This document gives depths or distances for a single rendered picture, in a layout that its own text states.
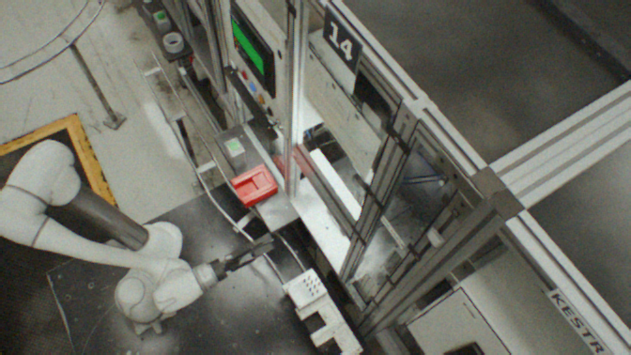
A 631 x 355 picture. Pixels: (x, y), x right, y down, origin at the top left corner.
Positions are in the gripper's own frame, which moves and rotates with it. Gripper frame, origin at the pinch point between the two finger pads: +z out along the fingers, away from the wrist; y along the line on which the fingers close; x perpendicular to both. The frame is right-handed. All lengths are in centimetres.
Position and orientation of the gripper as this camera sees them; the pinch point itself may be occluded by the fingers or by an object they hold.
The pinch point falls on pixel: (265, 244)
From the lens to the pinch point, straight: 162.3
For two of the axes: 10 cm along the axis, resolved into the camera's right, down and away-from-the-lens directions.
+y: 0.4, -4.6, -8.9
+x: -5.2, -7.7, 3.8
